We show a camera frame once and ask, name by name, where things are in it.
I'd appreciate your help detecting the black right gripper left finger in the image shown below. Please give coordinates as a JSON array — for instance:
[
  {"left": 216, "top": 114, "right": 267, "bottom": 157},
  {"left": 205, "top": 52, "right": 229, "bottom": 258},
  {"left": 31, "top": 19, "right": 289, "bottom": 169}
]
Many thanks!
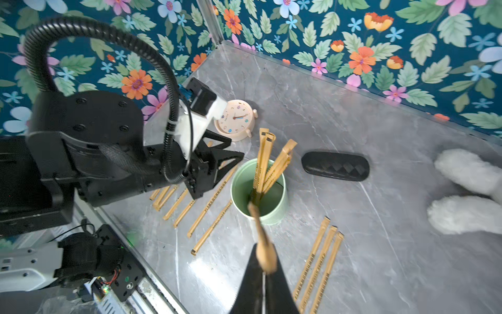
[{"left": 230, "top": 244, "right": 264, "bottom": 314}]

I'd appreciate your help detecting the light green metal cup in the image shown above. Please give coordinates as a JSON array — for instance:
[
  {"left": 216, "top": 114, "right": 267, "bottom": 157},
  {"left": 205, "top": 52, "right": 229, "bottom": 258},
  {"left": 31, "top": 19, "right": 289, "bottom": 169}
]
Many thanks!
[{"left": 231, "top": 159, "right": 289, "bottom": 226}]

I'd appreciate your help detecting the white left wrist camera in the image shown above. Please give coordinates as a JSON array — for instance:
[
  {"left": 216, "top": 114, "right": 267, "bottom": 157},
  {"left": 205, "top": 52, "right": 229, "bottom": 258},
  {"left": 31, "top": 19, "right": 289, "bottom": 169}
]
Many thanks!
[{"left": 143, "top": 78, "right": 227, "bottom": 157}]

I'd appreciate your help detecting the tan paper straw eleventh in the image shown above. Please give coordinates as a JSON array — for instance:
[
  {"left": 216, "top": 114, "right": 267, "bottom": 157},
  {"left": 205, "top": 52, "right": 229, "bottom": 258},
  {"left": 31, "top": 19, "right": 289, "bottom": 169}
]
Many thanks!
[{"left": 310, "top": 232, "right": 345, "bottom": 314}]

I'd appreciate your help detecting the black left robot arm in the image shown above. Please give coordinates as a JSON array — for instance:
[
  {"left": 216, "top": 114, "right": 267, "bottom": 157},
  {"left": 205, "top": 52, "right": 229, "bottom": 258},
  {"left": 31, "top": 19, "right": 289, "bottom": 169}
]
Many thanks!
[{"left": 1, "top": 16, "right": 244, "bottom": 238}]

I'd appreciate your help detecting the round beige kitchen timer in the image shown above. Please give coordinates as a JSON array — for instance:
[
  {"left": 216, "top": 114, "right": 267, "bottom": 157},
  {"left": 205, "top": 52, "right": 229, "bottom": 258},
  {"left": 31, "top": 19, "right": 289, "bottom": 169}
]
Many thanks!
[{"left": 214, "top": 99, "right": 258, "bottom": 141}]

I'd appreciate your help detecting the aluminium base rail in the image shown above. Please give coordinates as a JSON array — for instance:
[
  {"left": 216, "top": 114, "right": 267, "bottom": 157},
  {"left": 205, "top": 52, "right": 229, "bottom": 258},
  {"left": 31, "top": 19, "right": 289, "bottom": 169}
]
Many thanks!
[{"left": 0, "top": 195, "right": 193, "bottom": 314}]

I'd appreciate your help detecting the bundle of paper straws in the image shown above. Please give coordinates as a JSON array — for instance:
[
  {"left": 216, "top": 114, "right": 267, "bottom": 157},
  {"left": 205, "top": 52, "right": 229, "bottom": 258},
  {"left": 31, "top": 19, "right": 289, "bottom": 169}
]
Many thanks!
[{"left": 250, "top": 128, "right": 298, "bottom": 205}]

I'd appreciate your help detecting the white plush toy blue shirt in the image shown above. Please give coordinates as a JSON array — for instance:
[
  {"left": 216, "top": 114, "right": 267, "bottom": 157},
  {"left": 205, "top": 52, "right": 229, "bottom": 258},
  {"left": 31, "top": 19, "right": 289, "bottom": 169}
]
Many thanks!
[{"left": 427, "top": 149, "right": 501, "bottom": 235}]

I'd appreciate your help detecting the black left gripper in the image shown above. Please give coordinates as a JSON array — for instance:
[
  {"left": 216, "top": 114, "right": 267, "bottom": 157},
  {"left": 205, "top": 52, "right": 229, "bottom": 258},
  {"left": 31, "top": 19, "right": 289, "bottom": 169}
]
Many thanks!
[{"left": 167, "top": 130, "right": 244, "bottom": 200}]

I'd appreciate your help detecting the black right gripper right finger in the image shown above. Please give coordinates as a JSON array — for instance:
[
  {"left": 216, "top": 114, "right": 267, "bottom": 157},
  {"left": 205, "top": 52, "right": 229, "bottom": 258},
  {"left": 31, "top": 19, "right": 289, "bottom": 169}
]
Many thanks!
[{"left": 264, "top": 259, "right": 299, "bottom": 314}]

